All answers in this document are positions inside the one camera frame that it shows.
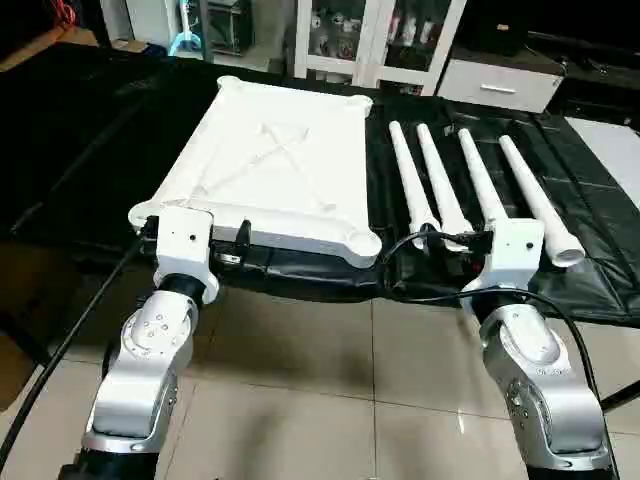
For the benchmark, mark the white plastic table leg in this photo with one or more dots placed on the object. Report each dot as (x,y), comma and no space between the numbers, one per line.
(478,175)
(440,185)
(535,195)
(410,180)

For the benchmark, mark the white plastic table top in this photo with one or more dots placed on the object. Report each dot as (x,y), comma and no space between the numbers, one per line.
(280,150)

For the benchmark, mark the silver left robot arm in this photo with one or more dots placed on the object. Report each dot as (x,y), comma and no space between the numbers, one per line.
(140,370)

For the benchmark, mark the white drawer unit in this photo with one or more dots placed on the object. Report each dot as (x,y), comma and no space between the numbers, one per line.
(500,85)

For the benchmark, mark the black work mat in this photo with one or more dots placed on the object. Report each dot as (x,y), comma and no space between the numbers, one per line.
(100,130)

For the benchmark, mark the light blue plastic item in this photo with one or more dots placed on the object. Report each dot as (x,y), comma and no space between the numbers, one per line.
(185,45)

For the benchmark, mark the white glass door cabinet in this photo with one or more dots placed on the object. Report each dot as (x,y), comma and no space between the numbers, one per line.
(385,40)

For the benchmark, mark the grey metal pole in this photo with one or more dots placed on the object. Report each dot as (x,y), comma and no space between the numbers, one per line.
(206,30)

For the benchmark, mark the dark equipment rack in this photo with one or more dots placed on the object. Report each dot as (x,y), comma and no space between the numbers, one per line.
(232,25)

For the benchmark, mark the brown wooden board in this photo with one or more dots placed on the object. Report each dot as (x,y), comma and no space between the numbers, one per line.
(60,42)

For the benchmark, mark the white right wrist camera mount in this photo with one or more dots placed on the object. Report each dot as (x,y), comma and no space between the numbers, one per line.
(515,250)

